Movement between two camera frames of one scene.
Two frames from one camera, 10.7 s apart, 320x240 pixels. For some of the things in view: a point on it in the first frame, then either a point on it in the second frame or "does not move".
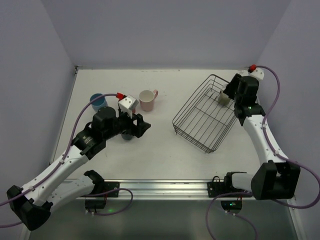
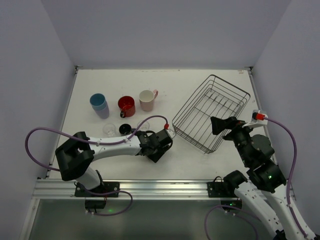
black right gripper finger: (231, 88) -> (219, 125)
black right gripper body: (230, 86) -> (231, 125)
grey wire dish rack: (204, 121) does not move
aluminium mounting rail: (170, 189) does not move
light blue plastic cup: (98, 103) does not move
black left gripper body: (136, 124) -> (160, 149)
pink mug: (146, 98) does not move
